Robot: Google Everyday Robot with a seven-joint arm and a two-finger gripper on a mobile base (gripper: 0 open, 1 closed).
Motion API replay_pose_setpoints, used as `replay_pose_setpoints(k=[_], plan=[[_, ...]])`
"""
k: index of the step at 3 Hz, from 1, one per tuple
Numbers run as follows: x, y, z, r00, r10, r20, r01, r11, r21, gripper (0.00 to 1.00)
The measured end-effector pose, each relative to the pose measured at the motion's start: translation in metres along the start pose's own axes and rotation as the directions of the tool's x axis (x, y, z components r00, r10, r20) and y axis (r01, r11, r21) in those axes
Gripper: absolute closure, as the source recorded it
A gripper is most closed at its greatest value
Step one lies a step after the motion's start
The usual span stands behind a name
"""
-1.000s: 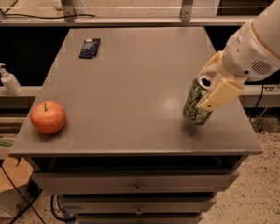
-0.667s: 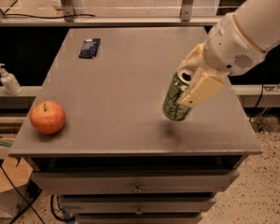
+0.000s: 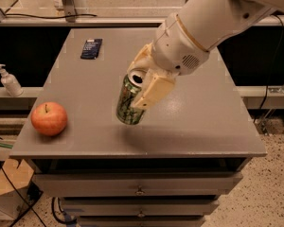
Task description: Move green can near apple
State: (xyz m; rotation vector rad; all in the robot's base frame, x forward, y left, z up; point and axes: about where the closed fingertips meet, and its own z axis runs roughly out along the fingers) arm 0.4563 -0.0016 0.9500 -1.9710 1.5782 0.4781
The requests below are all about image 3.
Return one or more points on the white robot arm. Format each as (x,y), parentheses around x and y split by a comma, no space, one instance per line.
(184,40)

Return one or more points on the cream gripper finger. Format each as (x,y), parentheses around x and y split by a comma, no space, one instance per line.
(157,84)
(134,72)

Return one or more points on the green soda can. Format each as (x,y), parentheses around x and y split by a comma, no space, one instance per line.
(131,86)

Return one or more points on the cardboard box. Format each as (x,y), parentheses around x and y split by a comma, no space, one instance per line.
(13,187)

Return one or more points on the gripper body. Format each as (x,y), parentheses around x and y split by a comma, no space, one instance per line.
(176,49)

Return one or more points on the grey drawer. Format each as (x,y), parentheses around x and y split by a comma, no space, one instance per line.
(139,207)
(141,222)
(137,185)

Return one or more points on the dark blue snack packet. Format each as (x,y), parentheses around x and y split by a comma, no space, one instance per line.
(91,49)

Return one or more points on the top grey drawer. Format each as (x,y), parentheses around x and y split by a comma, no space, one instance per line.
(137,185)

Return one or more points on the bottom grey drawer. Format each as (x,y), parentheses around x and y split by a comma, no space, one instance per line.
(141,222)

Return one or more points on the left metal bracket post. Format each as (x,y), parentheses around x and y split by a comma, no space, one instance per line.
(69,11)

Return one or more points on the grey drawer cabinet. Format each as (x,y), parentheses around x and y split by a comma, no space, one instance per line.
(202,126)

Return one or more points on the white pump soap bottle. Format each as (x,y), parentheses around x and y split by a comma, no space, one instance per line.
(10,82)

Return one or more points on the middle grey drawer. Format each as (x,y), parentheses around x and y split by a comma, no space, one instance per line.
(139,207)

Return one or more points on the red apple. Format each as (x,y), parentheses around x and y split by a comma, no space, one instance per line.
(49,118)

